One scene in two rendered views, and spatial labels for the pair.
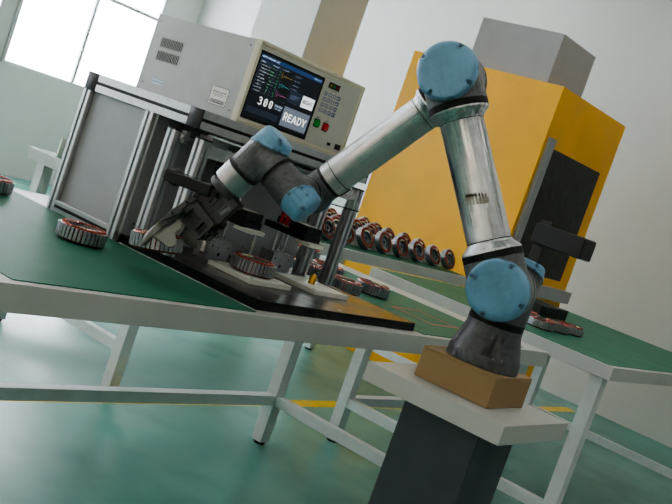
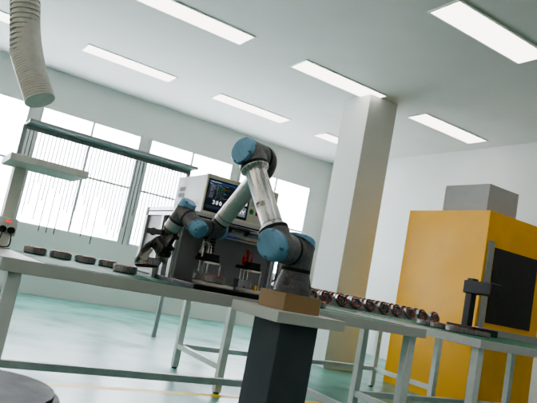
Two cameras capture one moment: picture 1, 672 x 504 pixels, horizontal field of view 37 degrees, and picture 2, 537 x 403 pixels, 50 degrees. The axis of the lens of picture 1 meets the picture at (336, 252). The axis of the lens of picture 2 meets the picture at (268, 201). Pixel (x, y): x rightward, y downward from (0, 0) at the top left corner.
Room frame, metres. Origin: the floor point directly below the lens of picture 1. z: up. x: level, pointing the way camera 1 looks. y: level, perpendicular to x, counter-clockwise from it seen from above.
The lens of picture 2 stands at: (-0.10, -1.08, 0.84)
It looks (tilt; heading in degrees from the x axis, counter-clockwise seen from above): 8 degrees up; 23
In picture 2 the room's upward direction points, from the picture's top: 11 degrees clockwise
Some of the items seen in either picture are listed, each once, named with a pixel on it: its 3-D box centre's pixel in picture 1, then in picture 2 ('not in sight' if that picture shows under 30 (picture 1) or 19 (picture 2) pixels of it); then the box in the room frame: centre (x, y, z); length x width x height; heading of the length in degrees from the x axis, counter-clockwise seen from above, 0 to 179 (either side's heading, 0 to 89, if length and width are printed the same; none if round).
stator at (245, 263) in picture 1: (253, 265); (213, 279); (2.42, 0.18, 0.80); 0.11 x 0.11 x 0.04
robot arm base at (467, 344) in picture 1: (489, 340); (293, 281); (2.04, -0.35, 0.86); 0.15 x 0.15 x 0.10
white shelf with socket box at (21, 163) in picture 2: not in sight; (33, 208); (2.14, 1.11, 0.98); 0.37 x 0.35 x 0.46; 143
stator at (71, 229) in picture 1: (81, 233); (125, 269); (2.21, 0.54, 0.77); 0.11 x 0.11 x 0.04
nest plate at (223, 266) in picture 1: (249, 274); (212, 284); (2.42, 0.18, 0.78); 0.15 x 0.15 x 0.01; 53
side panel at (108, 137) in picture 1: (101, 163); (150, 245); (2.50, 0.62, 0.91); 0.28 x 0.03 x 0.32; 53
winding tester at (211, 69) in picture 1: (252, 87); (224, 202); (2.72, 0.36, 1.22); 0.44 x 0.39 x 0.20; 143
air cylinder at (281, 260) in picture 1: (274, 260); (241, 285); (2.70, 0.15, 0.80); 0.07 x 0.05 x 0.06; 143
